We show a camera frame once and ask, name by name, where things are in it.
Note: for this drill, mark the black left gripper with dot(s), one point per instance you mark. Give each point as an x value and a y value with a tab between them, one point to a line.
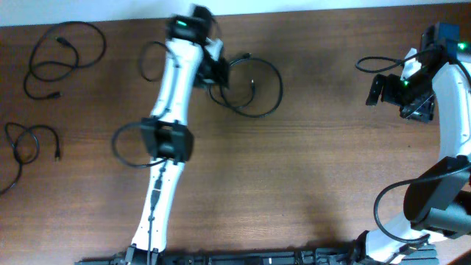
209	69

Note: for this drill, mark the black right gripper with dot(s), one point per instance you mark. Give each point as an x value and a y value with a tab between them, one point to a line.
419	110

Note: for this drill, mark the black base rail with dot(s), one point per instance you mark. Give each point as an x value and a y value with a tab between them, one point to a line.
254	257

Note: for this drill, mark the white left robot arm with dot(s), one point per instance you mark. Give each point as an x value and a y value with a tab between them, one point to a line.
193	59

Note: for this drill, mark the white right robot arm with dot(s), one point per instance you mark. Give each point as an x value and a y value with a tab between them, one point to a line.
412	215

